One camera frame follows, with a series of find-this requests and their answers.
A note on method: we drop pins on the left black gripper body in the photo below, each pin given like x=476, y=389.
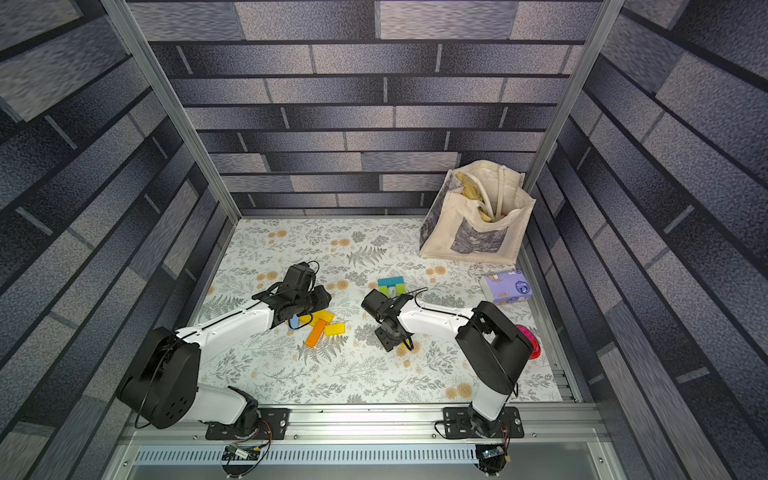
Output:
x=313, y=301

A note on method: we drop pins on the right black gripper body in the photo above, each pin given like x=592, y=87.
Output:
x=387, y=334

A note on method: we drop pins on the teal block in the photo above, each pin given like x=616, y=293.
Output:
x=391, y=281

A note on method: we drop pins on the long yellow block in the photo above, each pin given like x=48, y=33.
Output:
x=321, y=315

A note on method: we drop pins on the small yellow block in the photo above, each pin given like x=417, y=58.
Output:
x=334, y=329

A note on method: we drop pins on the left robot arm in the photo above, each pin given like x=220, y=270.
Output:
x=162, y=382

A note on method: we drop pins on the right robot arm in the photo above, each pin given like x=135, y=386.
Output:
x=496, y=349

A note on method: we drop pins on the orange block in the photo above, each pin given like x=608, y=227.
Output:
x=316, y=333

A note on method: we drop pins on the purple tissue box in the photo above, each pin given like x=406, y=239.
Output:
x=506, y=287

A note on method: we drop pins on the cream canvas tote bag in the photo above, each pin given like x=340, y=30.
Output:
x=479, y=215

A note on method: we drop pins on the pink plastic bowl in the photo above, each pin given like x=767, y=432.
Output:
x=536, y=348

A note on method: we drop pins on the left circuit board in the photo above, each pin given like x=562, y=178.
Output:
x=233, y=453

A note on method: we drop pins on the circuit board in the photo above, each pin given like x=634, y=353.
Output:
x=491, y=459
x=233, y=453

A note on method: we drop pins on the right circuit board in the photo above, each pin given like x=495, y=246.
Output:
x=491, y=459

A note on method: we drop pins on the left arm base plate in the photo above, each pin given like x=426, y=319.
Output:
x=255, y=424

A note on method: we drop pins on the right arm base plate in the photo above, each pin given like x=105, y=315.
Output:
x=460, y=423

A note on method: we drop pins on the aluminium front rail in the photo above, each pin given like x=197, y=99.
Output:
x=542, y=422

